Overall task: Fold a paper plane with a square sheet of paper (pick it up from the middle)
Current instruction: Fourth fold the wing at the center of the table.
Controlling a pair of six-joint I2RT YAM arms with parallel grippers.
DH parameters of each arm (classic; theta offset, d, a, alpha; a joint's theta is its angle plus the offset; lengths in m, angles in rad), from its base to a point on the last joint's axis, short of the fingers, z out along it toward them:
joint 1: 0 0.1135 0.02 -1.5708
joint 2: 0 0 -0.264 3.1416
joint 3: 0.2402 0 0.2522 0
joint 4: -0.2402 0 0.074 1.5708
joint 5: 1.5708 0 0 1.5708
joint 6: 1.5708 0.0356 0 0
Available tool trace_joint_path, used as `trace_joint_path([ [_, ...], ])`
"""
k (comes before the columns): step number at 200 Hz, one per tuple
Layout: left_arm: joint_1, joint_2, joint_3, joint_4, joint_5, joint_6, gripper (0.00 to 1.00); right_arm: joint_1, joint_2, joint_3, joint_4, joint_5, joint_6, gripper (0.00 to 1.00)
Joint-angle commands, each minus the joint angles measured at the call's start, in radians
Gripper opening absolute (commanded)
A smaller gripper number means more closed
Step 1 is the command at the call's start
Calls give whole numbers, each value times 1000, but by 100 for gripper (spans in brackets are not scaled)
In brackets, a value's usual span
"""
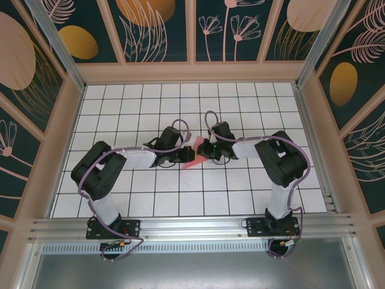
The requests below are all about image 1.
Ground pink paper sheet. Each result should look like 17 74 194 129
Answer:
182 135 209 171

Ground grey metal sheet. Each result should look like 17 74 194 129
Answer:
28 252 363 289

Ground small electronics board with connector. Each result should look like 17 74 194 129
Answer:
269 237 303 252
100 240 131 251

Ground long aluminium mounting rail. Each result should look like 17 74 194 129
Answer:
28 213 358 241

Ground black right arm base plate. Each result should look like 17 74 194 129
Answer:
245 217 301 238

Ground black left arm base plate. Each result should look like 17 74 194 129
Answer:
85 219 142 241

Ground aluminium table side rail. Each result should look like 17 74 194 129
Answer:
292 83 342 215

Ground perforated metal cable tray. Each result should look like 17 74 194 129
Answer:
42 243 273 254

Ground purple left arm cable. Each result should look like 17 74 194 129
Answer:
78 118 193 263

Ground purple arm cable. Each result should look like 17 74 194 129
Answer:
204 110 311 260
78 118 193 263

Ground dark wall panel pink flowers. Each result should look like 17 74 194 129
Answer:
192 0 271 64

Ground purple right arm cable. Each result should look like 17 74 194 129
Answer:
204 110 311 260

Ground dark wall panel peach circle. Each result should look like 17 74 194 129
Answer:
263 0 335 63
0 0 67 136

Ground dark wall panel leaf drawings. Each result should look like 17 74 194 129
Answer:
103 0 193 64

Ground dark wall panel feather drawing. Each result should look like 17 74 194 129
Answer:
314 0 385 132

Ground dark wall panel pink leaves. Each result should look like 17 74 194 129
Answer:
339 110 385 216

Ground aluminium corner post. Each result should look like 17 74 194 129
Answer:
24 0 87 92
295 0 353 89

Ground dark wall panel single flower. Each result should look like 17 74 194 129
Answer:
0 101 43 219

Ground dark wall panel orange oval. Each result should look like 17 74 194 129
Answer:
38 0 125 64

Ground aluminium frame bar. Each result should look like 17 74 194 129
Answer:
342 237 372 289
16 240 42 289

